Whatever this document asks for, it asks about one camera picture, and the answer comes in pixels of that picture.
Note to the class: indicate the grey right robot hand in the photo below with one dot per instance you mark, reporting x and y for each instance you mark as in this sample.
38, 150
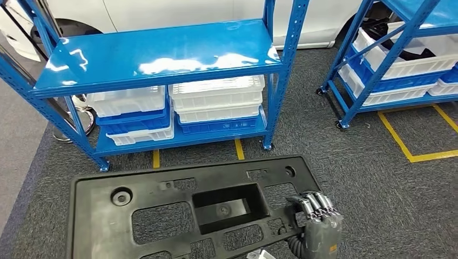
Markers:
322, 236

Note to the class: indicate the black plastic frame part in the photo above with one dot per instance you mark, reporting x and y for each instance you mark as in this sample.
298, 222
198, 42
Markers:
96, 228

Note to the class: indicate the blue metal shelf rack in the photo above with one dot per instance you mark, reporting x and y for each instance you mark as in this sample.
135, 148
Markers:
161, 53

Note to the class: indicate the short yellow floor tape strip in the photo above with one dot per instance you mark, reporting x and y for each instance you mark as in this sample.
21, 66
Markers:
156, 159
239, 150

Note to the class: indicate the yellow floor tape outline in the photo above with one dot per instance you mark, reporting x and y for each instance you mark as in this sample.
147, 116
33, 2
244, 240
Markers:
397, 139

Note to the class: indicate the blue metal rack with casters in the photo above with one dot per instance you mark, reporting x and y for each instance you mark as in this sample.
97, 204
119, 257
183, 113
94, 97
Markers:
386, 68

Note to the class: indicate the black parts in crate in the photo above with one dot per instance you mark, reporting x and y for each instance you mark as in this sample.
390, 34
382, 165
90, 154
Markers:
415, 54

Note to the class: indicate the white car with red stripe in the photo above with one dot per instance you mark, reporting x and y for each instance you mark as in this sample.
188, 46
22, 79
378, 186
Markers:
179, 14

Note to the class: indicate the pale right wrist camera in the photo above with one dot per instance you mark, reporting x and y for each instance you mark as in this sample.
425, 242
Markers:
261, 255

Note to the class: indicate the chrome stanchion post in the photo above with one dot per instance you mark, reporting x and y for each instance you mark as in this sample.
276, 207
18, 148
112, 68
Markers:
87, 123

